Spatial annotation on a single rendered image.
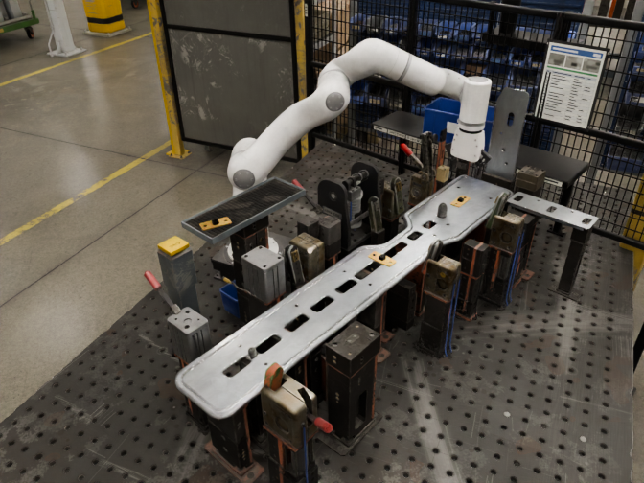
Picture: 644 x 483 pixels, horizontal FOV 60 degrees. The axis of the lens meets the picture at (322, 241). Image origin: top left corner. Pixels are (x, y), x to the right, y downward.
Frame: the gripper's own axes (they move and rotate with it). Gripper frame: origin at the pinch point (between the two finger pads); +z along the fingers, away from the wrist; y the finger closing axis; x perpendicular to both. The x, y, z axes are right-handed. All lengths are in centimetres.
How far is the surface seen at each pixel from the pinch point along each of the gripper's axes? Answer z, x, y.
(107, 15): 84, 270, -720
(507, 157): 3.6, 26.6, 3.3
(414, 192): 13.2, -2.8, -17.3
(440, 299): 19, -43, 19
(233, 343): 12, -100, -6
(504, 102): -16.6, 26.6, -1.6
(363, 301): 12, -66, 8
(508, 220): 7.9, -8.0, 21.3
